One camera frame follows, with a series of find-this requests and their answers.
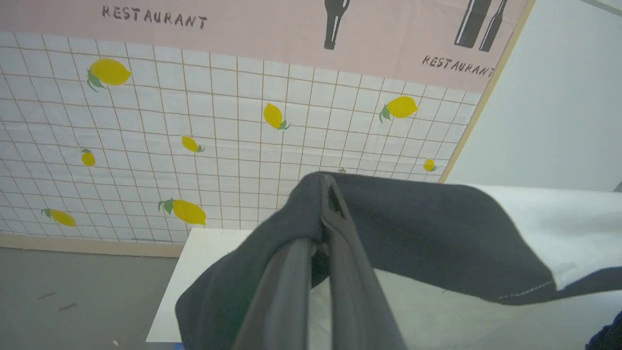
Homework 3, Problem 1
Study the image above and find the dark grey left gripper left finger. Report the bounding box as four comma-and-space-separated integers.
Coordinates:
232, 238, 313, 350

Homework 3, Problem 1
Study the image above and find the lemon tile restaurant backdrop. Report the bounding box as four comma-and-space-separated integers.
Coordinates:
0, 0, 530, 245

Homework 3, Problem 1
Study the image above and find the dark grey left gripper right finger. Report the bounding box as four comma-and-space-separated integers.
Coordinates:
320, 174, 407, 350

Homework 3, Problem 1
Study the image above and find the white flat table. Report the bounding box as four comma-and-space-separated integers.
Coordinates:
146, 227, 622, 350

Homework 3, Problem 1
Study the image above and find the white partition panel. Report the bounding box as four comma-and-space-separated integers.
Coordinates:
445, 0, 622, 193

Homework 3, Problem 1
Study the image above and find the dark blue object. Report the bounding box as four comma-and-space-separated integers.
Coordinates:
586, 311, 622, 350

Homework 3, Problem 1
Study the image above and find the white and dark grey garment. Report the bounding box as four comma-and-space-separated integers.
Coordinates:
175, 171, 622, 350

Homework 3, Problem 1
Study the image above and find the beige wooden baseboard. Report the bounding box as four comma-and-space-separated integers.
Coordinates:
0, 233, 186, 258

